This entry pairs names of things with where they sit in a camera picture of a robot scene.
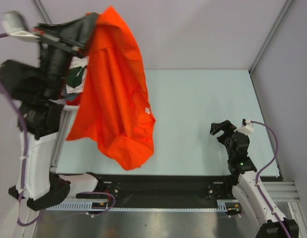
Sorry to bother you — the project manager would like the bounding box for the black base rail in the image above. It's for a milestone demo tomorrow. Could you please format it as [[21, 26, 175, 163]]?
[[76, 174, 284, 209]]

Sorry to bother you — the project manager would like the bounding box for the red t shirt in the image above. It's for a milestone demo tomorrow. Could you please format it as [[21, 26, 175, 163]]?
[[65, 93, 82, 106]]

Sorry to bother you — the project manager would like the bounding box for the orange t shirt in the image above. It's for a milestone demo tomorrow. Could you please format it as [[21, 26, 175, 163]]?
[[67, 7, 155, 170]]

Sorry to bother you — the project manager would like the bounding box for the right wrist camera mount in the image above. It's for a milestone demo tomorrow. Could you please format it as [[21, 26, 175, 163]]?
[[235, 119, 254, 136]]

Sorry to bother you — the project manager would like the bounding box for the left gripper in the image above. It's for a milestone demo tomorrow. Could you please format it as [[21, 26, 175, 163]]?
[[39, 13, 104, 97]]

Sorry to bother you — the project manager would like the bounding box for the white plastic basket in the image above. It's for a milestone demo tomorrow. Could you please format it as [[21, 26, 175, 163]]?
[[55, 104, 79, 111]]

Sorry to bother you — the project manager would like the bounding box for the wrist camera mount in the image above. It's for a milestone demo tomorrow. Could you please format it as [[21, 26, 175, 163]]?
[[235, 119, 254, 136], [2, 10, 40, 43]]

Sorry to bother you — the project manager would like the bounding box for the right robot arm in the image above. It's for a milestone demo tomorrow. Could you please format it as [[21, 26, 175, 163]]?
[[210, 119, 299, 238]]

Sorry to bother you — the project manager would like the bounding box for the white slotted cable duct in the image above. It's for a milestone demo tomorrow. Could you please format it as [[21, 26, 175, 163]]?
[[47, 199, 239, 212]]

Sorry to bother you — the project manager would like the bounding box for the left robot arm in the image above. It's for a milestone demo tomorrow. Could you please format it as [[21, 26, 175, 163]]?
[[0, 11, 104, 211]]

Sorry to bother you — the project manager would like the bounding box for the green and white t shirt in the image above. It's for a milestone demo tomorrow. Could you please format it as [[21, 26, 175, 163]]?
[[65, 58, 88, 94]]

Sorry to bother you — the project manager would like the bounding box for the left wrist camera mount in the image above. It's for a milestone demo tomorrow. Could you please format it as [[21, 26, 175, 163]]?
[[2, 10, 40, 43]]

